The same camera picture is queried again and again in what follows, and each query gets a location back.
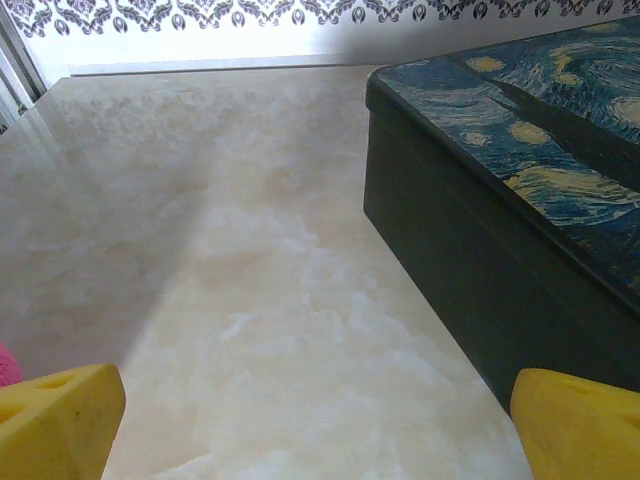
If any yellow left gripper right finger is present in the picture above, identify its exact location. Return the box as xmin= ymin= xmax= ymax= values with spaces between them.
xmin=509 ymin=367 xmax=640 ymax=480

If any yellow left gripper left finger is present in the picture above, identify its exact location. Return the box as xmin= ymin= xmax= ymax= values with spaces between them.
xmin=0 ymin=363 xmax=127 ymax=480

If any starry night print box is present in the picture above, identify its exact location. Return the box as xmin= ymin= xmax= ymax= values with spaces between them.
xmin=363 ymin=14 xmax=640 ymax=417

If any pink and cream plush toy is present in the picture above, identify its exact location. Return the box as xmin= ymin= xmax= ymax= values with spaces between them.
xmin=0 ymin=339 xmax=25 ymax=389

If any aluminium frame post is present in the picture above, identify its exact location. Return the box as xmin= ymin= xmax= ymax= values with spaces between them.
xmin=0 ymin=9 xmax=49 ymax=132

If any aluminium back rail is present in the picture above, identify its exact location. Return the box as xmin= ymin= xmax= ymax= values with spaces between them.
xmin=67 ymin=52 xmax=382 ymax=78

